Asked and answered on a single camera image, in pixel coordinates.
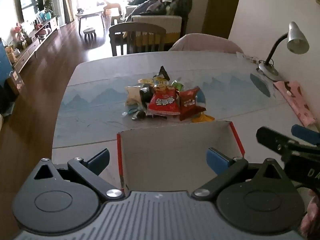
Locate long yellow strip packet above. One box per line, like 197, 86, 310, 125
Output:
137, 77, 171, 87

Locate dark wooden chair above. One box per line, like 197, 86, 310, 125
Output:
109, 22, 167, 57

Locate small papers on table edge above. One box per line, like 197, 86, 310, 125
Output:
236, 52, 260, 64

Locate bright red snack bag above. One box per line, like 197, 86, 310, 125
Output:
147, 85, 181, 117

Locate pale blue snack packet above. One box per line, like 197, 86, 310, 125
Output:
196, 90, 207, 105

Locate sofa with cream cover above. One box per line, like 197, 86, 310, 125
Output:
125, 0, 184, 44

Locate pink covered chair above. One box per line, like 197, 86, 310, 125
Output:
168, 33, 244, 54

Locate green snack packet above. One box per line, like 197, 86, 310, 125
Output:
171, 80, 185, 92

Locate flat television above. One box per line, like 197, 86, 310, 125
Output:
19, 0, 43, 22

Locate cream snack packet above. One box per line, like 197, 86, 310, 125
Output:
124, 85, 143, 106

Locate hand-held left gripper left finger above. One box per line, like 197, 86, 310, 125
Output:
32, 148, 125, 202

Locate window curtain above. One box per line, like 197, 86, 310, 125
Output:
60, 0, 75, 25

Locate red-sided cardboard box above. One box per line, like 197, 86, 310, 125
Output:
117, 120, 245, 192

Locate yellow snack packet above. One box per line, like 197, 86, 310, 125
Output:
191, 114, 215, 123

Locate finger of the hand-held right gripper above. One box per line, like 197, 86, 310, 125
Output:
256, 126, 320, 160
291, 124, 320, 146

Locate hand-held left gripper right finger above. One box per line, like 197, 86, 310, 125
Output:
191, 148, 288, 202

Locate black triangular snack packet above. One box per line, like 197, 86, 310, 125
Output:
153, 66, 171, 80

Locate pink flower bouquet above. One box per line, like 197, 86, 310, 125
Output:
11, 22, 28, 42

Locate black cabinet with blue panel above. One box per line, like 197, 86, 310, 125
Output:
0, 39, 13, 93

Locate small dark stool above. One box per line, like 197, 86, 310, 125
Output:
83, 27, 97, 42

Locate pile of clothes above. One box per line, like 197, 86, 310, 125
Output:
125, 0, 193, 22

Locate long low tv cabinet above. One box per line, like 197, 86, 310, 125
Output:
12, 16, 60, 73

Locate pink printed cloth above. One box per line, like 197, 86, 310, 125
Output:
272, 81, 317, 127

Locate small orange wooden chair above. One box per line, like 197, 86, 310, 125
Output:
103, 1, 122, 24

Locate round coffee table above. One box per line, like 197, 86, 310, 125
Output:
75, 6, 105, 34

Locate round black cookie packet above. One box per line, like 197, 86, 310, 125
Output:
131, 110, 147, 121

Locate dark wooden door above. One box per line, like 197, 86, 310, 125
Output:
209, 0, 244, 39

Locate brown paper bag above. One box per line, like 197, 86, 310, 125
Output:
6, 70, 25, 95

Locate silver desk lamp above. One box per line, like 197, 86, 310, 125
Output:
256, 21, 310, 79

